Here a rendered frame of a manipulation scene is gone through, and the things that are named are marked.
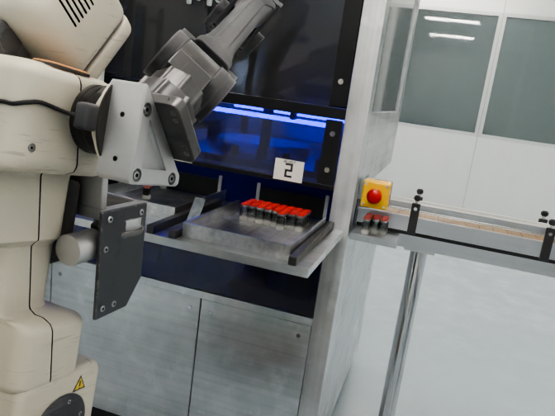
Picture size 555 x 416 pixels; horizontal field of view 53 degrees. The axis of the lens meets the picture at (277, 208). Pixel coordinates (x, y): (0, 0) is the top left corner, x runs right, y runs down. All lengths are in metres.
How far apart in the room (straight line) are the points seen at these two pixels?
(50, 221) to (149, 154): 0.20
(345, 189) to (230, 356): 0.64
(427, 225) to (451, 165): 4.50
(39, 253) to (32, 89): 0.25
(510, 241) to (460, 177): 4.50
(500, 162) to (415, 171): 0.86
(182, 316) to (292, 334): 0.36
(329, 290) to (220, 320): 0.36
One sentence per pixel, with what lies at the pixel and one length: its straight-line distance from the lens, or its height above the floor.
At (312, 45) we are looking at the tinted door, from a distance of 1.55.
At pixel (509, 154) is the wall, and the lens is 6.14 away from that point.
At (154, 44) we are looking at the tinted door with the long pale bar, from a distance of 1.73.
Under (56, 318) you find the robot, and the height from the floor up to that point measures 0.89.
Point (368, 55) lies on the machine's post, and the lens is 1.51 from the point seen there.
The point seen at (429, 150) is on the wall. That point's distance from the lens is 6.11.
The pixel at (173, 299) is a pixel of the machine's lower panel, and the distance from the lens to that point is 1.79.
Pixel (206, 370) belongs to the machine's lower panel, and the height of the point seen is 0.35.
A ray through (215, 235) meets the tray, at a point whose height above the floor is 0.90.
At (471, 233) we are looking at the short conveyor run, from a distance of 1.63.
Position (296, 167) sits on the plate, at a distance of 1.55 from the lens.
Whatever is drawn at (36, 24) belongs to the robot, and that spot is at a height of 1.28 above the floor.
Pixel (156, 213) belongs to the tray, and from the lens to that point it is 1.44.
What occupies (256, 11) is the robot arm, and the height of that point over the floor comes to 1.37.
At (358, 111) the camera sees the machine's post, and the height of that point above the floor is 1.21.
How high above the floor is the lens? 1.24
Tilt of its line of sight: 12 degrees down
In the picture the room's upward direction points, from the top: 8 degrees clockwise
